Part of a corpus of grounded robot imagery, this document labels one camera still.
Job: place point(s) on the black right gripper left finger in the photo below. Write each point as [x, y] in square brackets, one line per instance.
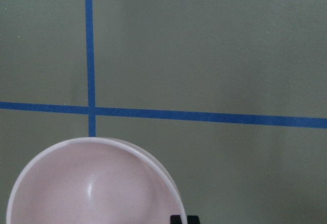
[175, 219]

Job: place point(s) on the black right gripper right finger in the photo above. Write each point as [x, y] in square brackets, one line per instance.
[193, 219]

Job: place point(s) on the pink bowl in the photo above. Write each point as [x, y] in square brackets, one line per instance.
[94, 180]

